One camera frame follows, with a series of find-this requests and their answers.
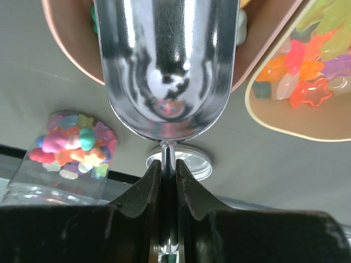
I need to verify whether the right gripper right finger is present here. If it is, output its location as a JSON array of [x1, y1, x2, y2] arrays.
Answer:
[[175, 160, 233, 262]]

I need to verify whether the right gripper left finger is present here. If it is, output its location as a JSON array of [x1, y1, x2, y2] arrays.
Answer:
[[108, 161, 161, 262]]

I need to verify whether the silver jar lid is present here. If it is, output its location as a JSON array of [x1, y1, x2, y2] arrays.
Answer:
[[146, 141, 213, 181]]

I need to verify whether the metal candy scoop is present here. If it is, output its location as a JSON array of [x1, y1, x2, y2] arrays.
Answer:
[[94, 1, 240, 254]]

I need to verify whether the beige tray of jelly candies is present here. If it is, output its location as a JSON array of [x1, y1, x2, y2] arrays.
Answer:
[[245, 1, 350, 142]]

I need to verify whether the pink tray of opaque candies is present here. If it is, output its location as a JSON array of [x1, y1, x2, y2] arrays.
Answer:
[[42, 0, 305, 89]]

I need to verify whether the clear plastic jar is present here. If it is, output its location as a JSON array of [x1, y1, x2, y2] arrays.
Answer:
[[1, 110, 117, 205]]

